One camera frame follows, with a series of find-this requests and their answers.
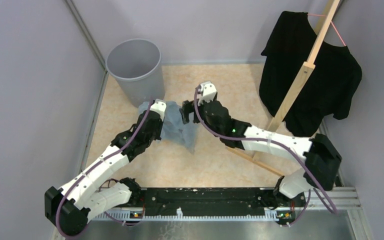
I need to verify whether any light blue plastic trash bag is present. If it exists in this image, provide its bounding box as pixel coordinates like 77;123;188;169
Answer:
137;100;200;155

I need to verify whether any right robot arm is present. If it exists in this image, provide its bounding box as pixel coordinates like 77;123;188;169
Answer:
180;100;342;206

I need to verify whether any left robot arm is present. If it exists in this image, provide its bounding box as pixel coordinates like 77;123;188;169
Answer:
44;109;165;238

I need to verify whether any grey plastic trash bin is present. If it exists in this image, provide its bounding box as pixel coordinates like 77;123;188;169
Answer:
105;38;166;107

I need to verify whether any wooden clothes stand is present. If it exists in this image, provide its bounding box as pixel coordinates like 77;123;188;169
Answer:
225;0;341;177

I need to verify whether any black t-shirt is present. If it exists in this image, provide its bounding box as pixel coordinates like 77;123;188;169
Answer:
259;11;362;137

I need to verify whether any pink clothes hanger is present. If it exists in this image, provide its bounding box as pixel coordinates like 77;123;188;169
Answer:
307;13;347;47

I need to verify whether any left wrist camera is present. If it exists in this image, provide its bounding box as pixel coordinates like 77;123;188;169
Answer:
150;99;167;121

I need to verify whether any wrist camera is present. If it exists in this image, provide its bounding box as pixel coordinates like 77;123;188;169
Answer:
150;99;167;121
197;81;218;106

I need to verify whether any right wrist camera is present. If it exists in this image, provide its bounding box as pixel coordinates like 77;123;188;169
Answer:
197;81;218;106

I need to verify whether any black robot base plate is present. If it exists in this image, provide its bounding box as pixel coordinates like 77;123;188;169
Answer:
120;187;305;217

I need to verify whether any grey slotted cable duct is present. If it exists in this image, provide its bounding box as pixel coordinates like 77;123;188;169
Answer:
93;208;280;223

